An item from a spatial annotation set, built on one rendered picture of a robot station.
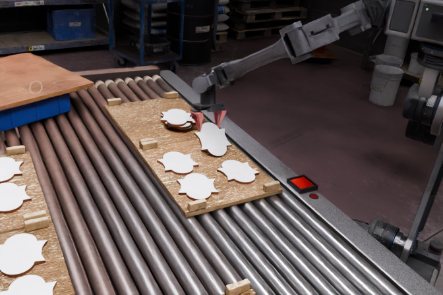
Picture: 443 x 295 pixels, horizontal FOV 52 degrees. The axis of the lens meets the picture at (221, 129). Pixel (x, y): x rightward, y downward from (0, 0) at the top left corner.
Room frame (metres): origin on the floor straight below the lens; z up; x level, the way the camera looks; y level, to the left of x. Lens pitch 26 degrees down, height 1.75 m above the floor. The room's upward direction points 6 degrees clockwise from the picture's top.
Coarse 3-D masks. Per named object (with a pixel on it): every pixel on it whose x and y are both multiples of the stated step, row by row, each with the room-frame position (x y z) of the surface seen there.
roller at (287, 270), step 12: (120, 84) 2.08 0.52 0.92; (132, 96) 1.94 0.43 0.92; (240, 216) 1.11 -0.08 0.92; (252, 228) 1.06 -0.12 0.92; (252, 240) 1.03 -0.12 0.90; (264, 240) 1.01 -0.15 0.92; (264, 252) 0.98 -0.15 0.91; (276, 252) 0.96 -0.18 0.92; (276, 264) 0.93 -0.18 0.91; (288, 264) 0.92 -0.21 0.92; (288, 276) 0.89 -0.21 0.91; (300, 276) 0.88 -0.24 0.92; (300, 288) 0.85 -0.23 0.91; (312, 288) 0.85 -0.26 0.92
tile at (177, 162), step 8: (168, 152) 1.40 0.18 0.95; (176, 152) 1.41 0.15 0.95; (160, 160) 1.34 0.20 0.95; (168, 160) 1.35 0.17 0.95; (176, 160) 1.35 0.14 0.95; (184, 160) 1.36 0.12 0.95; (168, 168) 1.30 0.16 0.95; (176, 168) 1.30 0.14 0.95; (184, 168) 1.31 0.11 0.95; (192, 168) 1.31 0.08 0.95
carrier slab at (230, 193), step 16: (176, 144) 1.49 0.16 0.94; (192, 144) 1.50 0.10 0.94; (144, 160) 1.36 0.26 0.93; (192, 160) 1.38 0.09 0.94; (208, 160) 1.39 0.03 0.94; (224, 160) 1.41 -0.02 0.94; (240, 160) 1.42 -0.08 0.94; (160, 176) 1.26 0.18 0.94; (176, 176) 1.27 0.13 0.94; (208, 176) 1.29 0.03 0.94; (224, 176) 1.30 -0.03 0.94; (256, 176) 1.32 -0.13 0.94; (176, 192) 1.18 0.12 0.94; (224, 192) 1.20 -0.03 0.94; (240, 192) 1.21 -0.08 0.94; (256, 192) 1.22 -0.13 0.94; (272, 192) 1.24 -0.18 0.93; (208, 208) 1.11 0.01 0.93
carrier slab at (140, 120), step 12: (108, 108) 1.75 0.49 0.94; (120, 108) 1.76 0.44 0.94; (132, 108) 1.77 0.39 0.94; (144, 108) 1.78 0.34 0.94; (156, 108) 1.80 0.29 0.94; (168, 108) 1.81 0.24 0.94; (180, 108) 1.82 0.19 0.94; (120, 120) 1.64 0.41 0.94; (132, 120) 1.66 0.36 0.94; (144, 120) 1.67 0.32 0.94; (156, 120) 1.68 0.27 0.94; (204, 120) 1.72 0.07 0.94; (132, 132) 1.55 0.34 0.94; (144, 132) 1.56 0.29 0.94; (156, 132) 1.57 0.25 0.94; (168, 132) 1.58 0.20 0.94; (180, 132) 1.59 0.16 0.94; (192, 132) 1.60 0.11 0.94; (132, 144) 1.47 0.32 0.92
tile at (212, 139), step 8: (208, 128) 1.51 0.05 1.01; (216, 128) 1.52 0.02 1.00; (224, 128) 1.53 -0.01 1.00; (200, 136) 1.46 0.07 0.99; (208, 136) 1.47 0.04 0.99; (216, 136) 1.49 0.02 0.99; (224, 136) 1.50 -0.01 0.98; (208, 144) 1.44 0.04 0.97; (216, 144) 1.46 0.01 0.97; (224, 144) 1.47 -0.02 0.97; (208, 152) 1.42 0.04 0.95; (216, 152) 1.43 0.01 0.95; (224, 152) 1.44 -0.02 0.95
